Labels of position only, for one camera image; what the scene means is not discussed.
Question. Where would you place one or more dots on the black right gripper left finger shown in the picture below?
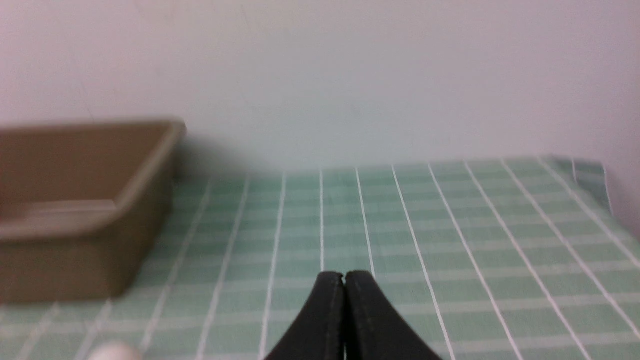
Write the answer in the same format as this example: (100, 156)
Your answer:
(317, 333)

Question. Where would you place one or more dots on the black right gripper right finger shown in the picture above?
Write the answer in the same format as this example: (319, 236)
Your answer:
(374, 328)

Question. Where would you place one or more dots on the white ping-pong ball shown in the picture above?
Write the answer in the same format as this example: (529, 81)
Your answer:
(115, 351)

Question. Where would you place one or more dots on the green checkered tablecloth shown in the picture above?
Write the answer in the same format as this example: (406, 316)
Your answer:
(502, 259)

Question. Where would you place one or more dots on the olive plastic storage bin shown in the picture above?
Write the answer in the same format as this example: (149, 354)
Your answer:
(82, 204)

